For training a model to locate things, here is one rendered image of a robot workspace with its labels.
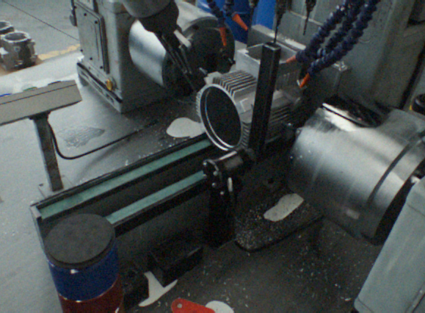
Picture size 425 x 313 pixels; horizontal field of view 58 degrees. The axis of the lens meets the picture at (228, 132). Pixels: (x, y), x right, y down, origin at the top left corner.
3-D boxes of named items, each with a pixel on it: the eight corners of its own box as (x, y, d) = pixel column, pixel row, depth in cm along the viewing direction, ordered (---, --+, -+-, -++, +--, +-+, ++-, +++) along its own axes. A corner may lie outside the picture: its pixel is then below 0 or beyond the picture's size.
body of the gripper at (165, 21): (180, -4, 67) (200, 36, 74) (155, -17, 72) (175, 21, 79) (149, 23, 66) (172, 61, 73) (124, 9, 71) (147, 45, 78)
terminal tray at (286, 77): (269, 66, 99) (273, 40, 95) (299, 84, 93) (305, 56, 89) (233, 78, 93) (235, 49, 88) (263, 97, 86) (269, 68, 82)
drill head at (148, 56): (172, 51, 139) (172, -21, 124) (241, 95, 117) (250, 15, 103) (107, 67, 124) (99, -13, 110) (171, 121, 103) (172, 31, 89)
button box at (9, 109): (75, 104, 90) (67, 82, 89) (84, 100, 84) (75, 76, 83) (-6, 128, 80) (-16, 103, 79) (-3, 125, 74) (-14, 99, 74)
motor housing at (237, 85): (250, 109, 111) (259, 47, 100) (299, 143, 99) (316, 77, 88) (193, 131, 99) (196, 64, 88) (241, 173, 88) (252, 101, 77)
